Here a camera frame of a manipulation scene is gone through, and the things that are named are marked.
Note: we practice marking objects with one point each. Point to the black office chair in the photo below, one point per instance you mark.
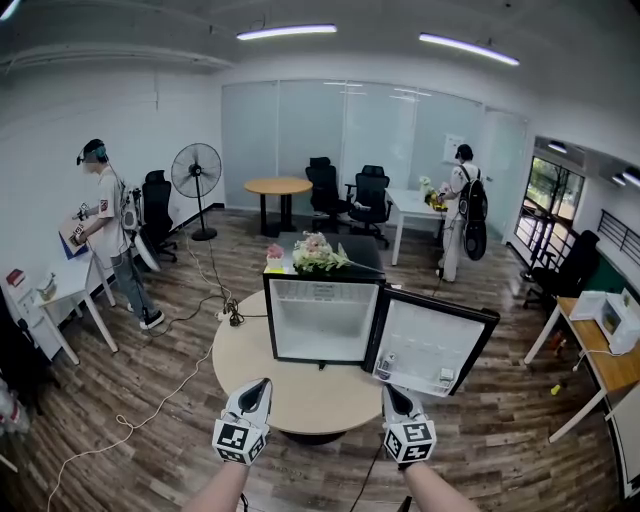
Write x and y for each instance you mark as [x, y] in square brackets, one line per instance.
[325, 192]
[157, 210]
[570, 272]
[371, 200]

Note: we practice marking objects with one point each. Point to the small round wooden table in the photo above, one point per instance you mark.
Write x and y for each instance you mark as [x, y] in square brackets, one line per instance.
[278, 186]

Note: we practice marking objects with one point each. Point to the person's left forearm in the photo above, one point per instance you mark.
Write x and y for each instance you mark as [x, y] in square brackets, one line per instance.
[222, 487]

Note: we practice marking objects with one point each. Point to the person's right forearm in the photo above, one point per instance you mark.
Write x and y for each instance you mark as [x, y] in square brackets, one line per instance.
[432, 492]

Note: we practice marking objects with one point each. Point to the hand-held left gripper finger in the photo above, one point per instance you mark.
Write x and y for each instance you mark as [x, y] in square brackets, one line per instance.
[267, 402]
[248, 395]

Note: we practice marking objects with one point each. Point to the paper notice sheet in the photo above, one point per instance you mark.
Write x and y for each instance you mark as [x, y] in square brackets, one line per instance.
[453, 147]

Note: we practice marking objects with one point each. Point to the long ceiling light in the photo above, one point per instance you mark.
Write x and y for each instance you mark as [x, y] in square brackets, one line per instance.
[286, 31]
[469, 49]

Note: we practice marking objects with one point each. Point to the small can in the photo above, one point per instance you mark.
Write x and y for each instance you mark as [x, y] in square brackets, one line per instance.
[386, 361]

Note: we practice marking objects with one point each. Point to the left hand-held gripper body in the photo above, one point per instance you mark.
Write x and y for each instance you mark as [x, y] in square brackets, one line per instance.
[235, 436]

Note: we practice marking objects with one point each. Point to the black metal railing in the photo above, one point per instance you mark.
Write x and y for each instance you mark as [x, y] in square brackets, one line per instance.
[620, 235]

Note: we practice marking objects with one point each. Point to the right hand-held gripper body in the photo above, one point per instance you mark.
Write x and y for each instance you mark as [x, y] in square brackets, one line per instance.
[409, 440]

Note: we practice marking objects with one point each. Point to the white fridge shelf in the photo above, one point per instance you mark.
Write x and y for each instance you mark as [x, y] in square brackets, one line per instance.
[325, 291]

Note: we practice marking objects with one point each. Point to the wooden desk with white legs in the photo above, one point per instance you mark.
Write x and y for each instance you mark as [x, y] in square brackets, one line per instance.
[612, 365]

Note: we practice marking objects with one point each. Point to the black mini fridge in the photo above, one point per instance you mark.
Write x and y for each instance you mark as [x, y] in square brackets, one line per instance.
[370, 252]

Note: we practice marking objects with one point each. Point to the round beige table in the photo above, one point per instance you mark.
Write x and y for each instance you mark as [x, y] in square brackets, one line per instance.
[305, 395]

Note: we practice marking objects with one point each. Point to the black backpack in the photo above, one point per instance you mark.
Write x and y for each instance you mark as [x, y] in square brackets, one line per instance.
[474, 215]

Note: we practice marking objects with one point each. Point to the cardboard box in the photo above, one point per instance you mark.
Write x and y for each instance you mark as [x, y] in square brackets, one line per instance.
[75, 232]

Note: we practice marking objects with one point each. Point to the black framed glass door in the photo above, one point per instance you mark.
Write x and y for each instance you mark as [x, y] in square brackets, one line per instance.
[547, 205]

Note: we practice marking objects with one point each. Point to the red book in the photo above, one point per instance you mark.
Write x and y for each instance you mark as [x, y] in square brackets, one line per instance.
[15, 277]

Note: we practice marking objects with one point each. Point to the pink flower in white pot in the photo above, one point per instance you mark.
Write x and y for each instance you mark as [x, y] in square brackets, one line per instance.
[275, 256]

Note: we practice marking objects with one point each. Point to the small yellow object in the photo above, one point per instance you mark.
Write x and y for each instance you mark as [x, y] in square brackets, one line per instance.
[555, 389]

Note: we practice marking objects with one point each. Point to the black standing fan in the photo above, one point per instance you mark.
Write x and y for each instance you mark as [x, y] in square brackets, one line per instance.
[196, 172]

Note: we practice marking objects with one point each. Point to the white microwave oven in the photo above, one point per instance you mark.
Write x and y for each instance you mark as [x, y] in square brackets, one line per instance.
[607, 312]

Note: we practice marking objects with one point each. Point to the small white box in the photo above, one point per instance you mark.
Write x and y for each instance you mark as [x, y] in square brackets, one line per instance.
[446, 375]

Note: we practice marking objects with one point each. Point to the white power strip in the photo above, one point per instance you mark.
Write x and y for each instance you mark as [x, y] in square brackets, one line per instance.
[223, 315]

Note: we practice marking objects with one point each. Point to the white round disc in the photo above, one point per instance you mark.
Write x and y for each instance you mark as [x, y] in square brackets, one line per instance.
[147, 250]

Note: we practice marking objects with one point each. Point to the white flower bouquet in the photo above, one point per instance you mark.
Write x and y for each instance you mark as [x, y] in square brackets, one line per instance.
[315, 255]

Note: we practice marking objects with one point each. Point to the white rectangular table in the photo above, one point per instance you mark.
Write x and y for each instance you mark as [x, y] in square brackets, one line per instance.
[410, 202]
[70, 285]

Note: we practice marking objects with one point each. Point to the white backpack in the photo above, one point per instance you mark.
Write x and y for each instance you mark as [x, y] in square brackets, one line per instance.
[131, 207]

